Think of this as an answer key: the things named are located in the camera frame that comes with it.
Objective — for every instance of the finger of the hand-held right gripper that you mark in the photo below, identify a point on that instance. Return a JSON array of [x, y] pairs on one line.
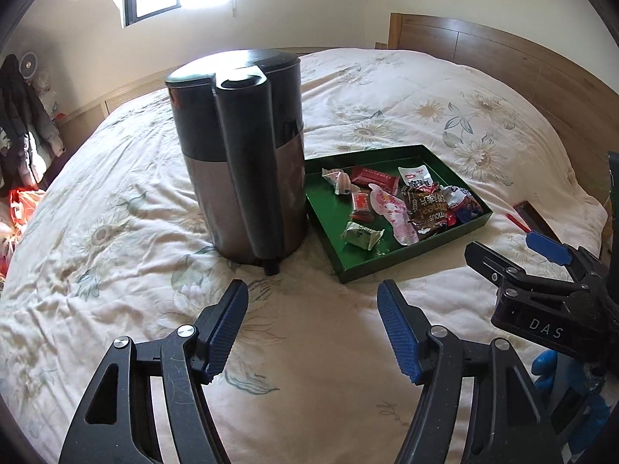
[[549, 245], [493, 266]]

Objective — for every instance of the red and black flat box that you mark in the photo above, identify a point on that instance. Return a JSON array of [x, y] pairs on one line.
[[532, 215]]

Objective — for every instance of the dark red snack packet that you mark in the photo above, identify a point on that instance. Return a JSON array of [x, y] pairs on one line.
[[375, 177]]

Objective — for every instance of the dark brown wheat snack packet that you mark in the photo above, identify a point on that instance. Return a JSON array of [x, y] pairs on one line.
[[423, 196]]

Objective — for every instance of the small red snack packet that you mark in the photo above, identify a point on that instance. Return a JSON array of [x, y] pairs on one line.
[[360, 201]]

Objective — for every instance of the white fan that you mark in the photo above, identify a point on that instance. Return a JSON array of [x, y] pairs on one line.
[[30, 64]]

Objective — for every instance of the white and red snack packet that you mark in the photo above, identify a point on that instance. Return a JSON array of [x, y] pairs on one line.
[[416, 174]]

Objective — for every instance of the blue and white snack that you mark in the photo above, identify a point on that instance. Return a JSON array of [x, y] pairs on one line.
[[464, 203]]

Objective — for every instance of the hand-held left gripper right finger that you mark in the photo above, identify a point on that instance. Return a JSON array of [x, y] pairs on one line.
[[399, 328]]

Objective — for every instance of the clear pink snack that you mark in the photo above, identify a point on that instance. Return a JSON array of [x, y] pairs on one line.
[[341, 181]]

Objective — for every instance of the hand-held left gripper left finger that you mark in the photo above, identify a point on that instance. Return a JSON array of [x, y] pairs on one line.
[[225, 328]]

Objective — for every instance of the pink cartoon snack packet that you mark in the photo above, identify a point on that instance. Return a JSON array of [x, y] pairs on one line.
[[391, 208]]

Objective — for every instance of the white wall fixture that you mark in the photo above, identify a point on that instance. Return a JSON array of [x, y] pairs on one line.
[[234, 2]]

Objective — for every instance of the bronze and black thermos kettle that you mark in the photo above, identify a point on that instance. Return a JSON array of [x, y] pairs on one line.
[[242, 154]]

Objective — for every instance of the hanging dark clothes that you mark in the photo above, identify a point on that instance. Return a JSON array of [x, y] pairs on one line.
[[19, 106]]

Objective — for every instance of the brown lettered snack packet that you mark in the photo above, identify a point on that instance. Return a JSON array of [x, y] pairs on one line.
[[430, 220]]

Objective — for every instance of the floral white quilt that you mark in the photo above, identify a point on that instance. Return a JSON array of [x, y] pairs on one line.
[[121, 275]]

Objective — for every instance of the green snack packet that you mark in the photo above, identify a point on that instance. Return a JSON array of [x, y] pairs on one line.
[[360, 236]]

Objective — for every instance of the red plastic bag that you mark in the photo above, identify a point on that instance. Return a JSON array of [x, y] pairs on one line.
[[26, 208]]

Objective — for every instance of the green tray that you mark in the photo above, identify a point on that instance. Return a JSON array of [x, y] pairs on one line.
[[338, 251]]

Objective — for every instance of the wooden headboard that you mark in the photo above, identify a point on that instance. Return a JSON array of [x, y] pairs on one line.
[[508, 53]]

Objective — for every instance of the person's right hand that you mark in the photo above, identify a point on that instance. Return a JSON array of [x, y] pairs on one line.
[[585, 411]]

